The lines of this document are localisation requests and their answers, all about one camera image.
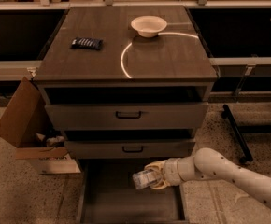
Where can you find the top grey drawer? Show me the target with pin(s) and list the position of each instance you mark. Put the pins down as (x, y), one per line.
(126, 117)

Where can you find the middle grey drawer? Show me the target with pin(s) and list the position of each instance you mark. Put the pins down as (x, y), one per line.
(130, 149)

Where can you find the open bottom drawer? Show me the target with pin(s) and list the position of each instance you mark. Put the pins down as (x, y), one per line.
(108, 196)

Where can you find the clear plastic water bottle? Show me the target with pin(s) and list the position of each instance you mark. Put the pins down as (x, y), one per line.
(146, 179)

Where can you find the grey drawer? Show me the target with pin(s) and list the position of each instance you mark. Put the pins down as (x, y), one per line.
(126, 117)
(130, 149)

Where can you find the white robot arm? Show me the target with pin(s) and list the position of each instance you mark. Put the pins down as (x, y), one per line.
(206, 164)

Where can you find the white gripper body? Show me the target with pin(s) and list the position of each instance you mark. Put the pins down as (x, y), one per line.
(172, 172)

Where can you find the white bowl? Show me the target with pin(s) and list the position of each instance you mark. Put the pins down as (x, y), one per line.
(148, 26)

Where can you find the open cardboard box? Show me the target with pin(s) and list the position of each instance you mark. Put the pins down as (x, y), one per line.
(26, 125)

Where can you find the dark wooden drawer cabinet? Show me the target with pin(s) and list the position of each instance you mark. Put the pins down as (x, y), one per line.
(170, 68)

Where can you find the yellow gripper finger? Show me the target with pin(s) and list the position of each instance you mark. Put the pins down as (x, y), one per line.
(156, 166)
(159, 184)

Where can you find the dark snack bar packet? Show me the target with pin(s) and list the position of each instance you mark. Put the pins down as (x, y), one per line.
(86, 43)

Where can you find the black wheeled stand leg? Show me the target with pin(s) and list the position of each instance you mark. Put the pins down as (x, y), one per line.
(227, 114)

